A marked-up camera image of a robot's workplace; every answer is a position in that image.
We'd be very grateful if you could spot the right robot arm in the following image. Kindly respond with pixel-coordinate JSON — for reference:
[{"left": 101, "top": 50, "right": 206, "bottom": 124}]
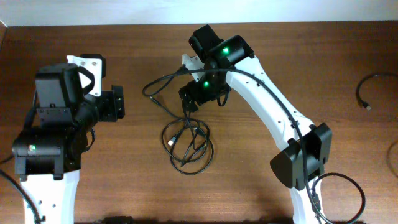
[{"left": 179, "top": 25, "right": 332, "bottom": 223}]

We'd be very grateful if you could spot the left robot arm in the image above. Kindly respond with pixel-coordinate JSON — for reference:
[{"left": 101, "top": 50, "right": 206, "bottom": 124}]
[{"left": 12, "top": 54, "right": 125, "bottom": 223}]

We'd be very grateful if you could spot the right camera cable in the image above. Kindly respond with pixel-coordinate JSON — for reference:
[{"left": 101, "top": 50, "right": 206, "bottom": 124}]
[{"left": 141, "top": 65, "right": 366, "bottom": 224}]

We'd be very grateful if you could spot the camera cable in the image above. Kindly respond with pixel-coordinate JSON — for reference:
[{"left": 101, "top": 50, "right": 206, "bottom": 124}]
[
  {"left": 141, "top": 65, "right": 366, "bottom": 224},
  {"left": 0, "top": 152, "right": 43, "bottom": 224}
]

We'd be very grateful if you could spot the left camera cable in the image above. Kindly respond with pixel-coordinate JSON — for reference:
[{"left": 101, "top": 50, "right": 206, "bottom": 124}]
[{"left": 0, "top": 152, "right": 43, "bottom": 224}]

